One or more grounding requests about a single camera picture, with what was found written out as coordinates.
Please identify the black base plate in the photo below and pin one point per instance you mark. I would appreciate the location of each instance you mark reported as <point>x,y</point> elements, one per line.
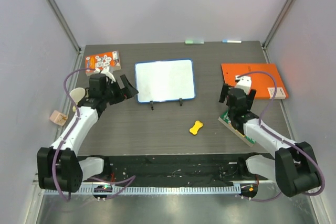
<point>189,170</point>

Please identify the black left whiteboard stand foot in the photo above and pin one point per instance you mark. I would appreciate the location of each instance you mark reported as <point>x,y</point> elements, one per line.
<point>151,105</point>

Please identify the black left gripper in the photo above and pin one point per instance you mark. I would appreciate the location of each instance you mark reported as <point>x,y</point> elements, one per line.
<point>127,92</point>

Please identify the green marker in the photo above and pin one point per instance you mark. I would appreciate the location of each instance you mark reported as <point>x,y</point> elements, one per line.
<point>194,42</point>

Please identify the green book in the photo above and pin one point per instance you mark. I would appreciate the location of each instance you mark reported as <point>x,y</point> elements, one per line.
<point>224,119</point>

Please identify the blue framed whiteboard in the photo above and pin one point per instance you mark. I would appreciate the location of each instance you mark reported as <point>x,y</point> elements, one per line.
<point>165,81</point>

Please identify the pink wooden block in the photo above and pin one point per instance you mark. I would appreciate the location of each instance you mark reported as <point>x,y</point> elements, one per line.
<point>58,118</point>

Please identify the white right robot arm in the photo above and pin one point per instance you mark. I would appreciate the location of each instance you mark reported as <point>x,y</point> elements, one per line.
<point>293,165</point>

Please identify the yellow bone-shaped eraser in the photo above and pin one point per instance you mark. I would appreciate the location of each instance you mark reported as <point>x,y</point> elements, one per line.
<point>196,127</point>

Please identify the light green mug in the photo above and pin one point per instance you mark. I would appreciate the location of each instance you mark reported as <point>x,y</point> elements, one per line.
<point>77,94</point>

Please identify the perforated cable duct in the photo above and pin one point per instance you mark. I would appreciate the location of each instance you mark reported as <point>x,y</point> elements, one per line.
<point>157,190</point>

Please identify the black whiteboard stand foot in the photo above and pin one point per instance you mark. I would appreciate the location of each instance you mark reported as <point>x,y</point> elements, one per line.
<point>180,102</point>
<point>151,105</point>

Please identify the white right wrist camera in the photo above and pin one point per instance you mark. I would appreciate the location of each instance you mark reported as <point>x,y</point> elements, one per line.
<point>244,83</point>

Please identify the aluminium front rail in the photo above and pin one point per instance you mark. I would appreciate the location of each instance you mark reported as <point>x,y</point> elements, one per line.
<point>206,179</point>

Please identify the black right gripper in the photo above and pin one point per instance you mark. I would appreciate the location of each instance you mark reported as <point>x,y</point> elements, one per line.
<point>224,93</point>

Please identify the orange illustrated book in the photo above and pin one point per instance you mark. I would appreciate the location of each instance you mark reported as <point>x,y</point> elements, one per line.
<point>98,62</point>

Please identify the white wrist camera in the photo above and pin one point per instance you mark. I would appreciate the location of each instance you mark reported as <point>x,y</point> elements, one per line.
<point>244,83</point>
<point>106,71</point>

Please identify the orange notebook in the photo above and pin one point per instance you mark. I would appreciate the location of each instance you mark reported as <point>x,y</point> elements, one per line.
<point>262,83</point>

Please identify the blue marker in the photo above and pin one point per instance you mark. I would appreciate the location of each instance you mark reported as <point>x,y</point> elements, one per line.
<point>232,41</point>

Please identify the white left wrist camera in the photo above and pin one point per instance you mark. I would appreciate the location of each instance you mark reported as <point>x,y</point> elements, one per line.
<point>106,71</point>

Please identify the black right whiteboard stand foot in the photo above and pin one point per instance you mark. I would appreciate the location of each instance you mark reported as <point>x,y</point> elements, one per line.
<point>180,102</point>

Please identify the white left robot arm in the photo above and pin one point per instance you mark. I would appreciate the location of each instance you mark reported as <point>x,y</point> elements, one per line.
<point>59,168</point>

